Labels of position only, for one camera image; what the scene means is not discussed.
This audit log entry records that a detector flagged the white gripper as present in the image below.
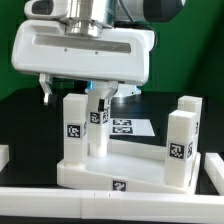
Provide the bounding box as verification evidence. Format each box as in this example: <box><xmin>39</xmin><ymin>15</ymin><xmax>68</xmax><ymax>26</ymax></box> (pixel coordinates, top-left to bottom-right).
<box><xmin>12</xmin><ymin>20</ymin><xmax>155</xmax><ymax>112</ymax></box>

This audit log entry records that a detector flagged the white desk top tray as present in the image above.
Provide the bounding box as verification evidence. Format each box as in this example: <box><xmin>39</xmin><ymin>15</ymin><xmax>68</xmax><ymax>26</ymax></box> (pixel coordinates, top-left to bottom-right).
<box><xmin>57</xmin><ymin>139</ymin><xmax>201</xmax><ymax>194</ymax></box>

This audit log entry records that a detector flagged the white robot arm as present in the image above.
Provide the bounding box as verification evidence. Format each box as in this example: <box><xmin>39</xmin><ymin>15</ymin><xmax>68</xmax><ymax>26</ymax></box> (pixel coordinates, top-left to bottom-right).
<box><xmin>12</xmin><ymin>0</ymin><xmax>186</xmax><ymax>111</ymax></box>

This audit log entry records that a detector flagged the marker sheet with tags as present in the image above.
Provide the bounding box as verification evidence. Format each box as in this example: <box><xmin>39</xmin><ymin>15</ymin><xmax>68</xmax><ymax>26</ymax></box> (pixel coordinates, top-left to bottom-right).
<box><xmin>110</xmin><ymin>118</ymin><xmax>155</xmax><ymax>136</ymax></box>

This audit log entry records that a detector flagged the white left fence piece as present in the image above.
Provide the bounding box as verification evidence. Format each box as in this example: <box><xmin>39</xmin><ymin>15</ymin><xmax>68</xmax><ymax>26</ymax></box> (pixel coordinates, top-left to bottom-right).
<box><xmin>0</xmin><ymin>145</ymin><xmax>9</xmax><ymax>172</ymax></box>

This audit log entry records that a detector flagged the white fence piece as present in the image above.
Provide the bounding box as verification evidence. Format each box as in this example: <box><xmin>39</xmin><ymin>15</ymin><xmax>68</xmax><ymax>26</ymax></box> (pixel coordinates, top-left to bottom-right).
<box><xmin>204</xmin><ymin>153</ymin><xmax>224</xmax><ymax>196</ymax></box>
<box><xmin>0</xmin><ymin>145</ymin><xmax>9</xmax><ymax>172</ymax></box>

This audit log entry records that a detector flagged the white front fence bar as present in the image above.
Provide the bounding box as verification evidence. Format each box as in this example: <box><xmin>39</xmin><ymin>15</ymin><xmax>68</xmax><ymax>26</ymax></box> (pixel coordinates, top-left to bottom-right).
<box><xmin>0</xmin><ymin>187</ymin><xmax>224</xmax><ymax>224</ymax></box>

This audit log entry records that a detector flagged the white right fence piece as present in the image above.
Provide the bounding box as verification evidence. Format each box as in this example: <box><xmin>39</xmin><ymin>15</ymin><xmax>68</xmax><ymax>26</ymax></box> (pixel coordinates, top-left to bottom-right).
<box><xmin>204</xmin><ymin>153</ymin><xmax>224</xmax><ymax>196</ymax></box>

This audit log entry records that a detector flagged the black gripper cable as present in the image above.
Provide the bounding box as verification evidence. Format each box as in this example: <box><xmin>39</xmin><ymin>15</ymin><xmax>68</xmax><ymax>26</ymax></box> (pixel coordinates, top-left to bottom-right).
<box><xmin>114</xmin><ymin>0</ymin><xmax>159</xmax><ymax>34</ymax></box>

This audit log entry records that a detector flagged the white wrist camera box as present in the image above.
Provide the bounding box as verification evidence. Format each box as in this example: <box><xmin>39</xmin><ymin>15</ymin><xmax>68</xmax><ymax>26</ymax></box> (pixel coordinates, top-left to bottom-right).
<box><xmin>24</xmin><ymin>0</ymin><xmax>69</xmax><ymax>20</ymax></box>

